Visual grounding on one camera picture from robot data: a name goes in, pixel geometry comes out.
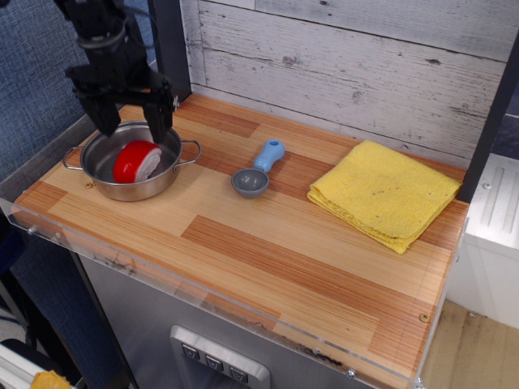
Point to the yellow object bottom left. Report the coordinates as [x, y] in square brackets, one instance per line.
[49, 380]

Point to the blue and grey scoop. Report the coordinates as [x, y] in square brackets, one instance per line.
[253, 182]

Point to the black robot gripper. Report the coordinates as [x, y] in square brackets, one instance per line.
[118, 73]

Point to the black right vertical post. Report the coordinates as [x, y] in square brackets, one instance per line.
[491, 128]

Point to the red and white sushi toy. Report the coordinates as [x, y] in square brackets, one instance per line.
[136, 162]

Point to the folded yellow cloth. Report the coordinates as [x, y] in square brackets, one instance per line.
[384, 194]

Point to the white cabinet at right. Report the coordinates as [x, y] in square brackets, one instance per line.
[484, 277]

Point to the stainless steel pot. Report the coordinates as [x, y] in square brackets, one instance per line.
[98, 156]

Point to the clear acrylic table guard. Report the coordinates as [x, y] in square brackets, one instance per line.
[290, 286]

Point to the silver control panel with buttons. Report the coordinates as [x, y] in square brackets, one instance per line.
[190, 346]

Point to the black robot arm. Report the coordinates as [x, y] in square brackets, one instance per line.
[102, 19]

